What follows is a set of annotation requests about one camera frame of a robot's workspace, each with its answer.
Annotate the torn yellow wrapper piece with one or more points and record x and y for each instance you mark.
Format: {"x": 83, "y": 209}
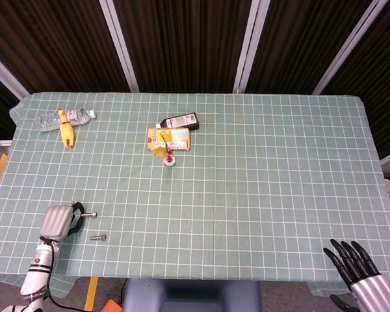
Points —
{"x": 158, "y": 152}

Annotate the white partition frame post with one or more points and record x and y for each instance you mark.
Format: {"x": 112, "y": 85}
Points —
{"x": 118, "y": 42}
{"x": 347, "y": 48}
{"x": 247, "y": 45}
{"x": 5, "y": 73}

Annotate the dark ribbed partition panel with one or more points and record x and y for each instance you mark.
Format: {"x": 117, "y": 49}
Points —
{"x": 299, "y": 42}
{"x": 185, "y": 42}
{"x": 58, "y": 42}
{"x": 380, "y": 81}

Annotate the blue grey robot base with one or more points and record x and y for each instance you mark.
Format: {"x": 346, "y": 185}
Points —
{"x": 191, "y": 295}

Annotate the dark bottle with white label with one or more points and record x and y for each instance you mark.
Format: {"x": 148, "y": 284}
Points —
{"x": 182, "y": 121}

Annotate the small white red round cap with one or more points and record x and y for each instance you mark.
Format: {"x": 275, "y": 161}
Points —
{"x": 169, "y": 161}

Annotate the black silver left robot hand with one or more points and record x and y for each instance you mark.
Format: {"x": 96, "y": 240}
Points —
{"x": 55, "y": 222}

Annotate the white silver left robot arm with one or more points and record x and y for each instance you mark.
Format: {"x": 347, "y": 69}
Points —
{"x": 39, "y": 276}

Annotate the clear plastic water bottle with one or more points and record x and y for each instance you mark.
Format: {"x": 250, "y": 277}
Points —
{"x": 48, "y": 122}

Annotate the orange box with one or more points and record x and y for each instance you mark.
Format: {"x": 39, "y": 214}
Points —
{"x": 112, "y": 306}

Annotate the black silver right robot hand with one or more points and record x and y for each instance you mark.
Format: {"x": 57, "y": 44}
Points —
{"x": 372, "y": 287}

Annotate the green checkered tablecloth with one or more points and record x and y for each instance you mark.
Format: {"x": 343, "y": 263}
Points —
{"x": 230, "y": 195}

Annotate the yellow cardboard box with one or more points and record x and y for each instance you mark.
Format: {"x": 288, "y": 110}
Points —
{"x": 178, "y": 135}

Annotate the yellow rubber chicken toy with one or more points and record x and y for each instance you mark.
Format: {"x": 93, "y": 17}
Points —
{"x": 66, "y": 131}

